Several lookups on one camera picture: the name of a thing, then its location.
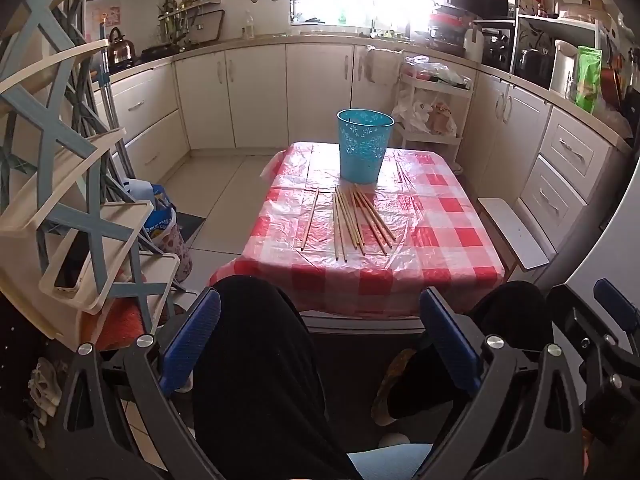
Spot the black toaster oven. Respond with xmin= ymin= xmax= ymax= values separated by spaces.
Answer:
xmin=473 ymin=18 xmax=515 ymax=73

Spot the white rolling kitchen cart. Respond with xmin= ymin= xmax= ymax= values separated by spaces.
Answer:
xmin=392 ymin=53 xmax=476 ymax=174

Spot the black microwave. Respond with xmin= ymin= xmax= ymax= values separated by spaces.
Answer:
xmin=447 ymin=0 xmax=518 ymax=20

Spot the wooden chopstick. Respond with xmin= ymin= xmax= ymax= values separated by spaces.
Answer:
xmin=354 ymin=188 xmax=388 ymax=256
xmin=300 ymin=188 xmax=320 ymax=252
xmin=355 ymin=185 xmax=396 ymax=242
xmin=346 ymin=188 xmax=366 ymax=256
xmin=334 ymin=188 xmax=348 ymax=263

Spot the copper kettle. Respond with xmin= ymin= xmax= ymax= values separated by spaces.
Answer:
xmin=107 ymin=27 xmax=136 ymax=66

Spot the green snack bag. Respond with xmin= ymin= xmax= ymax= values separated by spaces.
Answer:
xmin=575 ymin=46 xmax=602 ymax=114

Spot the clear plastic bottle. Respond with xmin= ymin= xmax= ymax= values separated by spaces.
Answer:
xmin=242 ymin=11 xmax=255 ymax=40

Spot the blue mop handle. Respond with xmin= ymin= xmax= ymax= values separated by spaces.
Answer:
xmin=96 ymin=14 xmax=137 ymax=181

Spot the red checkered plastic tablecloth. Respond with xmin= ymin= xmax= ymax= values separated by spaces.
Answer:
xmin=210 ymin=142 xmax=504 ymax=320

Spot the white electric water boiler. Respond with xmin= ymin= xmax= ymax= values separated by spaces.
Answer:
xmin=549 ymin=39 xmax=578 ymax=99

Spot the floral pattern bin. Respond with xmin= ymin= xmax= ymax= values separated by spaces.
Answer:
xmin=152 ymin=213 xmax=193 ymax=283

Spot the white stool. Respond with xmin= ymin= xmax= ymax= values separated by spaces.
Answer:
xmin=478 ymin=198 xmax=549 ymax=271

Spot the utensil drying rack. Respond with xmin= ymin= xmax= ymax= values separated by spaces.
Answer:
xmin=157 ymin=0 xmax=226 ymax=50

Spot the teal perforated plastic basket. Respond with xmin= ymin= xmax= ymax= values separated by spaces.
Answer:
xmin=336 ymin=108 xmax=395 ymax=184

